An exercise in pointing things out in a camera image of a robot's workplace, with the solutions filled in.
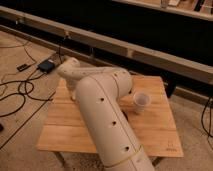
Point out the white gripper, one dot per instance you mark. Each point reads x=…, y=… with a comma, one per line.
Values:
x=71, y=85

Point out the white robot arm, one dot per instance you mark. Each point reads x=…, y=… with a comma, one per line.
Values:
x=96, y=91

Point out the wooden table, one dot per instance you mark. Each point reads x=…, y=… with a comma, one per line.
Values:
x=64, y=129

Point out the black power adapter box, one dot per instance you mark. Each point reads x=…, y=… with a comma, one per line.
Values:
x=46, y=66

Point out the small black device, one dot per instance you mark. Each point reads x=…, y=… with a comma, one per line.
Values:
x=23, y=67

